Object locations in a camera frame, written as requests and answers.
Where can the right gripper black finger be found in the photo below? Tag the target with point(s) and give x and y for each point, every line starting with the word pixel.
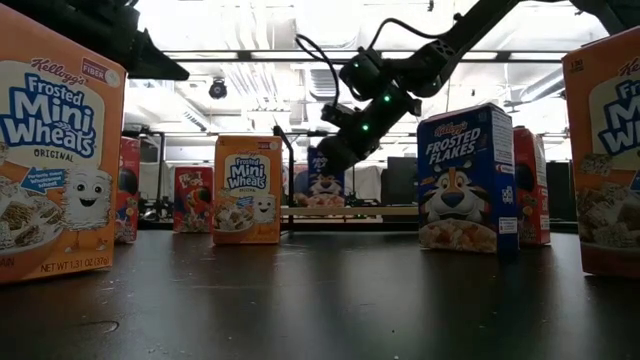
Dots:
pixel 327 147
pixel 345 160

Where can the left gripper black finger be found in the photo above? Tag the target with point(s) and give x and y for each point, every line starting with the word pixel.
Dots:
pixel 155 60

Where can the orange Mini Wheats cereal box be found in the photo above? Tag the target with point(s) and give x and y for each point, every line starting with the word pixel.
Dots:
pixel 60 150
pixel 610 150
pixel 247 200

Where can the blue Frosted Flakes cereal box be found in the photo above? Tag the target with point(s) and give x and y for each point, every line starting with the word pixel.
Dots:
pixel 465 190
pixel 325 187

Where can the red Froot Loops cereal box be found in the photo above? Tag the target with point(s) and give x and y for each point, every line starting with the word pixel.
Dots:
pixel 192 200
pixel 129 200
pixel 532 190

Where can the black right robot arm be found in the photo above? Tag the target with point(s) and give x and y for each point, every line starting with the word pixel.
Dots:
pixel 470 30

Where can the light wooden shelf board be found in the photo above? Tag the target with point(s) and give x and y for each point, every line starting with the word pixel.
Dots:
pixel 370 211

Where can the white background cover cloth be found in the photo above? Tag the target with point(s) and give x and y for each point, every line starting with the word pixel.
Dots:
pixel 365 182

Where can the ceiling air vent grille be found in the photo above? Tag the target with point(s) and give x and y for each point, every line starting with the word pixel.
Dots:
pixel 320 82

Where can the black background metal stand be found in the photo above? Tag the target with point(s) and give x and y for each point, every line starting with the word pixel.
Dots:
pixel 161 175

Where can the grey background cover cloth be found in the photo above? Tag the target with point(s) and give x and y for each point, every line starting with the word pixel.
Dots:
pixel 150 180

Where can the black background robot equipment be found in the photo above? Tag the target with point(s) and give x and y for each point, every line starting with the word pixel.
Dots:
pixel 155 207

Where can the black background partition panel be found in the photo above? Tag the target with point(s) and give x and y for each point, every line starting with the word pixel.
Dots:
pixel 560 190

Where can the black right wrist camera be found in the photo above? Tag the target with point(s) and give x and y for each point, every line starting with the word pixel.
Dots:
pixel 336 114

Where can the black metal shelf frame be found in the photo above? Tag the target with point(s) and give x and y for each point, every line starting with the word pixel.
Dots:
pixel 291 175

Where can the black ceiling-hung camera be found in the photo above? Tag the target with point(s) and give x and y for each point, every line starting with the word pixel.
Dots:
pixel 218 90

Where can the black overhead frame bar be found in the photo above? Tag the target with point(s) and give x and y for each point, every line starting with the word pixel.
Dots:
pixel 240 55

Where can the grey ceiling duct pipe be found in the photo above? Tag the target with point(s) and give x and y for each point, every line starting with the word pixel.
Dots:
pixel 545 85

